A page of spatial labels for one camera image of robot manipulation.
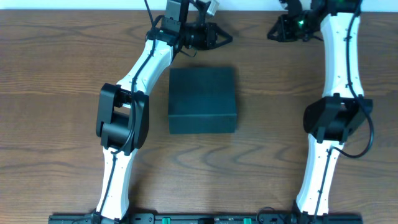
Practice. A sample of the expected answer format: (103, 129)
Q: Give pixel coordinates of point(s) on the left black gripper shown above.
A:
(214, 35)

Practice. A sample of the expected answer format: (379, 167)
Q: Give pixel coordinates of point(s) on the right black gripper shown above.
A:
(283, 31)

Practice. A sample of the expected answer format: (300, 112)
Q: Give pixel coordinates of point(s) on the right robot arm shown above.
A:
(339, 123)

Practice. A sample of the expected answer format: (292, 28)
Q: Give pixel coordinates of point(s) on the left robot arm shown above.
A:
(122, 121)

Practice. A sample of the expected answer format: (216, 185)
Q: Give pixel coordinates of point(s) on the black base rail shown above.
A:
(264, 218)

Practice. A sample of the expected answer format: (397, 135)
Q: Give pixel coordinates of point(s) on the black gift box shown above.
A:
(202, 100)

